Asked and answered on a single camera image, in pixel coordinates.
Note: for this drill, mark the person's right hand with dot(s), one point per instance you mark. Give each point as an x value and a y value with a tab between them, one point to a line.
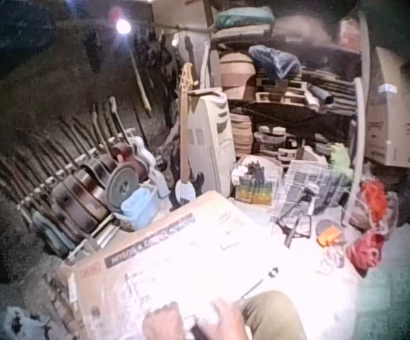
222	326

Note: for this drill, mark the person's left hand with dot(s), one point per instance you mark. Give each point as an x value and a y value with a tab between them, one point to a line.
162	324

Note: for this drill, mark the person's right fingers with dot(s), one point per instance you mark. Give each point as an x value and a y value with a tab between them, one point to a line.
224	307

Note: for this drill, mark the person's left fingers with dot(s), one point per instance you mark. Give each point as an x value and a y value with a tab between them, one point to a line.
167	309

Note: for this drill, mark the large printed cardboard box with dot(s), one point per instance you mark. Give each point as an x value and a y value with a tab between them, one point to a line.
176	255

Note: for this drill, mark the blue plastic basket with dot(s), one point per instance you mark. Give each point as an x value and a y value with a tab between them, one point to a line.
139	209

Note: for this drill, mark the black metal stand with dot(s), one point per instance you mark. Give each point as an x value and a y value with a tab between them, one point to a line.
296	223

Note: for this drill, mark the colourful printed box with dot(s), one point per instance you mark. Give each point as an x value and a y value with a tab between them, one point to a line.
254	187

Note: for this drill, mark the orange hand tool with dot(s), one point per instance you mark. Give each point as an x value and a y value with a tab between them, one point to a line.
328	236

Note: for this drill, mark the grey round disc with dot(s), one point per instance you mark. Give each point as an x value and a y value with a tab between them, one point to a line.
122	186

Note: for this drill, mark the grey plastic bag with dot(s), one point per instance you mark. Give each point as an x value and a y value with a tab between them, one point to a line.
25	324

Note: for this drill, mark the white bass guitar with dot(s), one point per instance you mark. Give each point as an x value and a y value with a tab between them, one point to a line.
185	159

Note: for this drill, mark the row of guitars in rack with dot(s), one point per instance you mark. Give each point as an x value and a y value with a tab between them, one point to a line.
73	184

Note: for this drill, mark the white vented appliance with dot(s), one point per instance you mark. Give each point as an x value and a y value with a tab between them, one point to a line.
211	141

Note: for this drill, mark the green cloth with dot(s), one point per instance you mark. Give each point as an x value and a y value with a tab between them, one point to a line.
341	159

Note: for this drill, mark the shelf with wooden guitar parts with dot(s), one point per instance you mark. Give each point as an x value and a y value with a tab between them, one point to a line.
289	88

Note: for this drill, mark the stack of brown cartons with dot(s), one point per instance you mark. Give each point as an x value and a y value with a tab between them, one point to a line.
396	113

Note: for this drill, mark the glowing light bulb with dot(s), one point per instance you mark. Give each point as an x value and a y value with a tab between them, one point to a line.
122	25

